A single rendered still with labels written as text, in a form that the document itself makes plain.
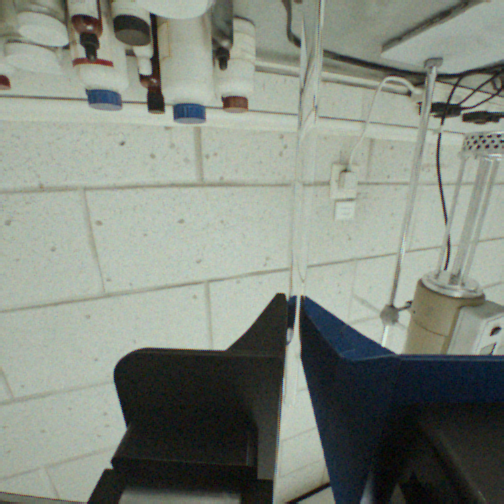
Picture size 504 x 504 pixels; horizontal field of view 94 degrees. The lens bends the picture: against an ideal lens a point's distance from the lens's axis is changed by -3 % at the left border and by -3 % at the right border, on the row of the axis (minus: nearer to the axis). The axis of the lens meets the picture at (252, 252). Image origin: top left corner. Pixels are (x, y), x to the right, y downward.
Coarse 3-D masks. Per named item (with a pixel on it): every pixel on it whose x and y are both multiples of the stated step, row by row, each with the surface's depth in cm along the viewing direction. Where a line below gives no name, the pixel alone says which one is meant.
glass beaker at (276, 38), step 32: (224, 0) 6; (256, 0) 5; (288, 0) 9; (352, 0) 8; (384, 0) 6; (224, 32) 8; (256, 32) 9; (288, 32) 9; (352, 32) 8; (224, 64) 8
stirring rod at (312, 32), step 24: (312, 0) 6; (312, 24) 6; (312, 48) 6; (312, 72) 6; (312, 96) 7; (312, 120) 7; (312, 144) 7; (312, 168) 7; (312, 192) 8; (288, 312) 9; (288, 336) 9; (288, 360) 10; (288, 384) 10
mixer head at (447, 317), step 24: (432, 288) 41; (456, 288) 39; (480, 288) 39; (432, 312) 41; (456, 312) 38; (480, 312) 36; (408, 336) 47; (432, 336) 42; (456, 336) 39; (480, 336) 36
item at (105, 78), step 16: (64, 0) 26; (112, 32) 28; (80, 48) 27; (112, 48) 29; (80, 64) 28; (96, 64) 28; (112, 64) 29; (80, 80) 29; (96, 80) 29; (112, 80) 30; (128, 80) 32; (96, 96) 30; (112, 96) 31
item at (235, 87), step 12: (216, 60) 34; (240, 60) 33; (252, 60) 34; (216, 72) 35; (228, 72) 33; (240, 72) 34; (252, 72) 35; (216, 84) 35; (228, 84) 34; (240, 84) 34; (252, 84) 35; (228, 96) 35; (240, 96) 35; (228, 108) 36; (240, 108) 36
